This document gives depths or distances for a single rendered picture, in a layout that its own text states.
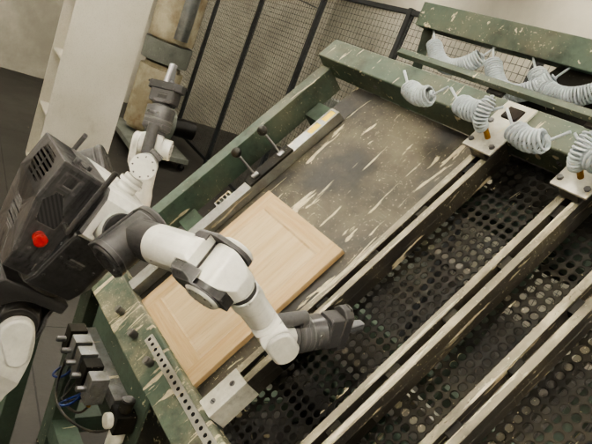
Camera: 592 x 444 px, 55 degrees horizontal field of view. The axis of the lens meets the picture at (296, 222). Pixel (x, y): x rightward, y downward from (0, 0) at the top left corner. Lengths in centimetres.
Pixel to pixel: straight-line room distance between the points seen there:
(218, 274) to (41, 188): 48
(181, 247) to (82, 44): 422
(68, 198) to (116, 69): 399
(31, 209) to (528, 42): 171
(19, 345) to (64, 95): 391
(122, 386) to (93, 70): 382
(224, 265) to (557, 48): 149
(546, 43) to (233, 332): 144
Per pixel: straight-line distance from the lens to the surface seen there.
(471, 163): 168
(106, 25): 527
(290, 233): 181
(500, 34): 235
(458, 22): 249
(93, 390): 182
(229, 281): 111
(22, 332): 158
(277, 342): 124
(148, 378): 174
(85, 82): 533
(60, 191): 139
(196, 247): 113
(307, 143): 206
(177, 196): 219
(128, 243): 129
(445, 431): 128
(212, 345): 170
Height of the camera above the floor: 183
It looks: 16 degrees down
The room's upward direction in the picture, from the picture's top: 22 degrees clockwise
